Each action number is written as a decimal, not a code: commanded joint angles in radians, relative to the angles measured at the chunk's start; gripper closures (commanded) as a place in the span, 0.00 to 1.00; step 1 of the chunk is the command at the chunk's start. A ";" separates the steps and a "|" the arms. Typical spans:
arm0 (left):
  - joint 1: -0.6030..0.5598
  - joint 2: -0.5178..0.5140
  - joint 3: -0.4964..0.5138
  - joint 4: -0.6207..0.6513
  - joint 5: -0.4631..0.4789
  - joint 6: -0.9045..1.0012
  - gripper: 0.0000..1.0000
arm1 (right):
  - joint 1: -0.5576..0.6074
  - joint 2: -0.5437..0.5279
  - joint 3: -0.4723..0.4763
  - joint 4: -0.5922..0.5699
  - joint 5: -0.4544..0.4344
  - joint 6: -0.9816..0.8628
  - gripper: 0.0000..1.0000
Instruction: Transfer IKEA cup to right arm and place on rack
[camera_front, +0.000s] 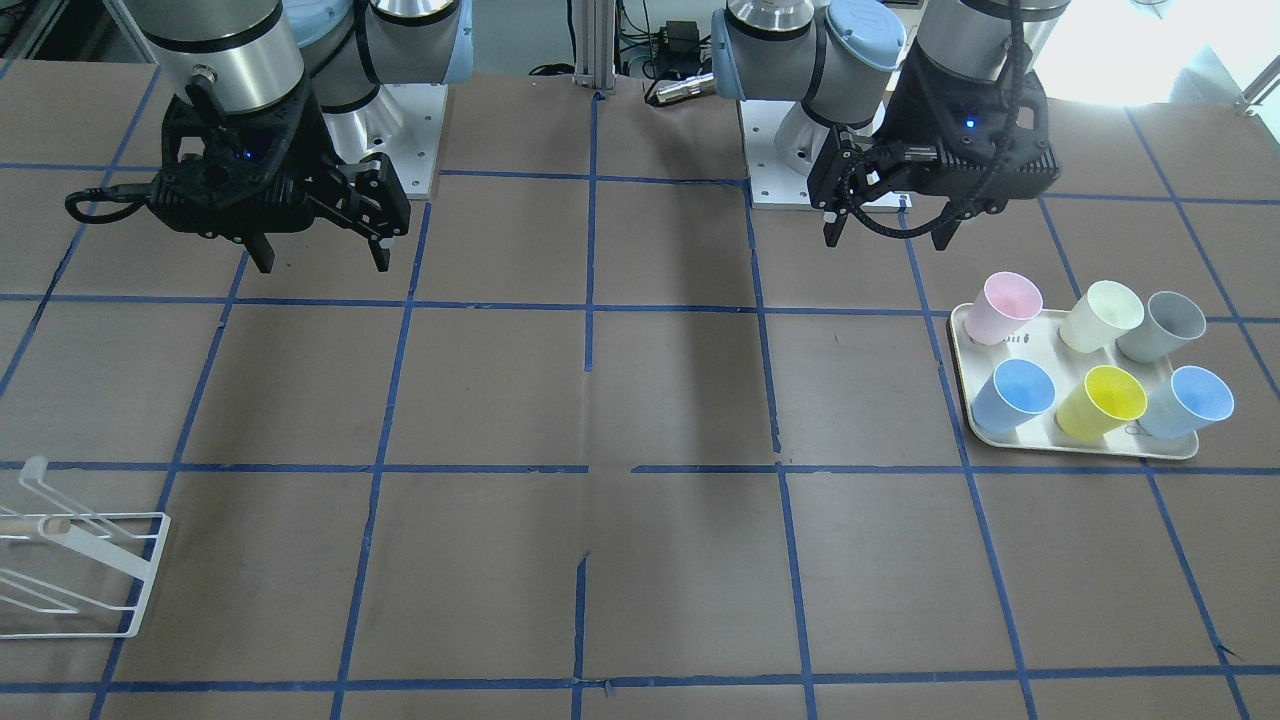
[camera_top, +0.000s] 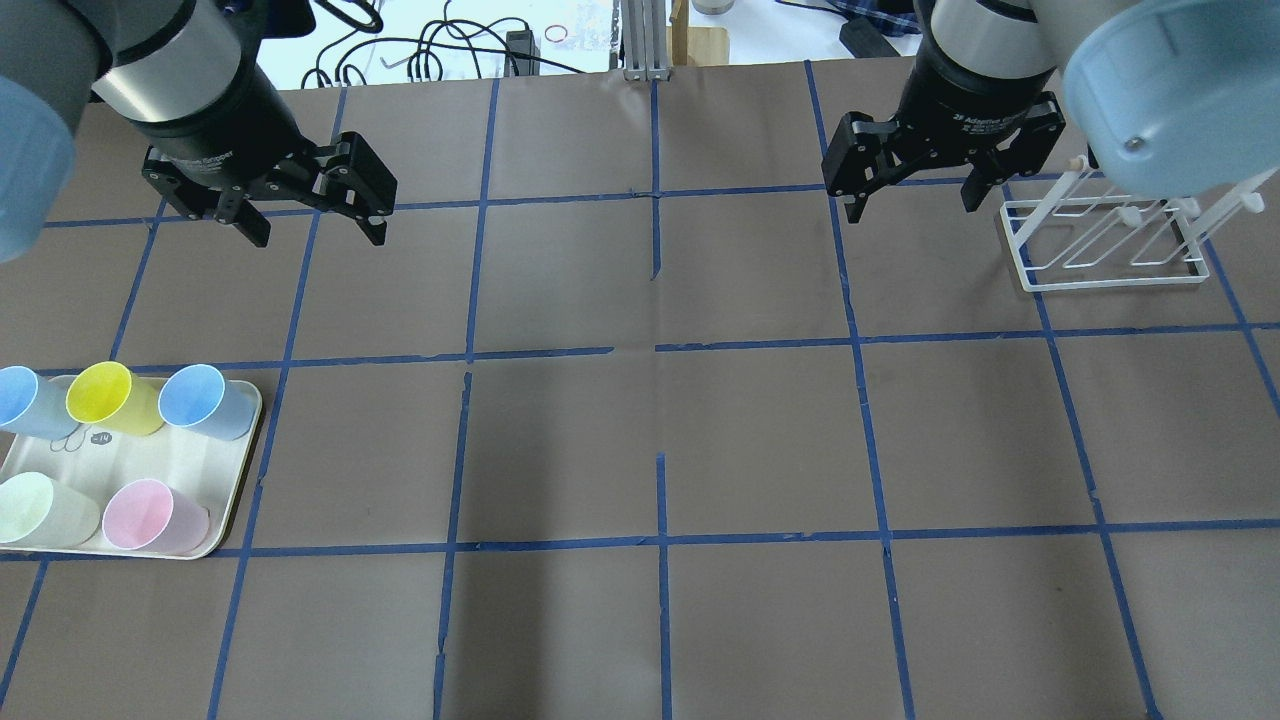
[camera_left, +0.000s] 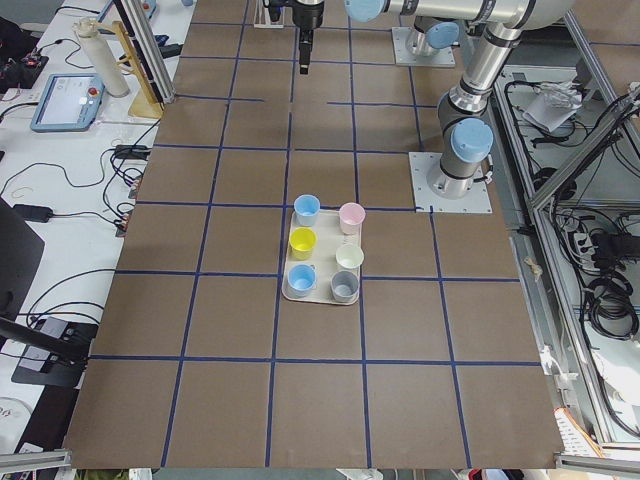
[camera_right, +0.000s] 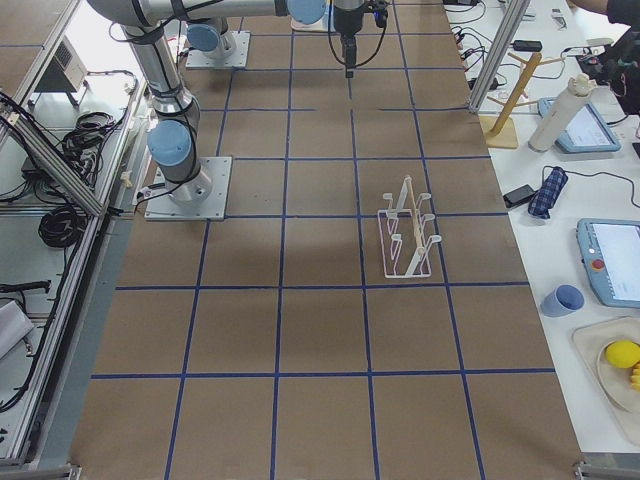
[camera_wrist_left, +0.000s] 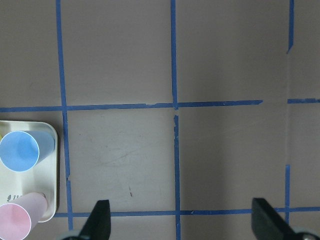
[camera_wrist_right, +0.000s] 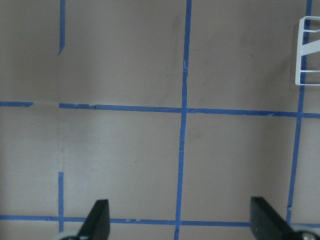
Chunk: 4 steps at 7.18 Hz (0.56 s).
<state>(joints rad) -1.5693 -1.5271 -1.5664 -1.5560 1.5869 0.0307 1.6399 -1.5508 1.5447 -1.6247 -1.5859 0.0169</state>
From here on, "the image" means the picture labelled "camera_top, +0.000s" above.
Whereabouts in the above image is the pink cup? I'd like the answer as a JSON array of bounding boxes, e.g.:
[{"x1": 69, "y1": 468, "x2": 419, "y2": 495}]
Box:
[{"x1": 102, "y1": 478, "x2": 211, "y2": 553}]

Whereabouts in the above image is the black power adapter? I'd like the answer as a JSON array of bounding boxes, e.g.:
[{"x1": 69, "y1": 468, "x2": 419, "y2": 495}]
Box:
[{"x1": 504, "y1": 29, "x2": 541, "y2": 77}]

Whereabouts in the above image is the white wire cup rack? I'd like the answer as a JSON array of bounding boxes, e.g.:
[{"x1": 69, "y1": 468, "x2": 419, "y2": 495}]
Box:
[{"x1": 1000, "y1": 155, "x2": 1276, "y2": 293}]

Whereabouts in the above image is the light blue cup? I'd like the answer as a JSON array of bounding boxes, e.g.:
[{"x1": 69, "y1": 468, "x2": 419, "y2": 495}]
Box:
[{"x1": 157, "y1": 364, "x2": 260, "y2": 441}]

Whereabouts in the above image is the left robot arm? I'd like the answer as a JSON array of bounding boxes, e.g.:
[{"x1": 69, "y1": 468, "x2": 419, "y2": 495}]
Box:
[{"x1": 1, "y1": 1, "x2": 398, "y2": 261}]

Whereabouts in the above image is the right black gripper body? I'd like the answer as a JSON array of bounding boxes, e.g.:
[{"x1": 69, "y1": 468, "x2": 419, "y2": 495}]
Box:
[{"x1": 892, "y1": 38, "x2": 1051, "y2": 181}]

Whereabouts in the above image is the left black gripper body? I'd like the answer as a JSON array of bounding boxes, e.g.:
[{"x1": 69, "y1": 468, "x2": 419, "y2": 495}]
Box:
[{"x1": 132, "y1": 68, "x2": 323, "y2": 208}]

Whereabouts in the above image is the aluminium frame post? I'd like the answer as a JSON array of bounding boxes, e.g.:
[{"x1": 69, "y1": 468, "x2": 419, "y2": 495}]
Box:
[{"x1": 617, "y1": 0, "x2": 671, "y2": 82}]

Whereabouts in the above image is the cream plastic tray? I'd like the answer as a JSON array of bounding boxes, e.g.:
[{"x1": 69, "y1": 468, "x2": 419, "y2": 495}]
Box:
[{"x1": 3, "y1": 373, "x2": 262, "y2": 560}]

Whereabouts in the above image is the wooden stand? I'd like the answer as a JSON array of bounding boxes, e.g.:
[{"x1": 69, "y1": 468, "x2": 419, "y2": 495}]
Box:
[{"x1": 668, "y1": 1, "x2": 735, "y2": 67}]

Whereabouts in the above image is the yellow cup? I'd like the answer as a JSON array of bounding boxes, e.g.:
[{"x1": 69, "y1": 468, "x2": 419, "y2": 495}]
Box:
[{"x1": 65, "y1": 361, "x2": 165, "y2": 437}]

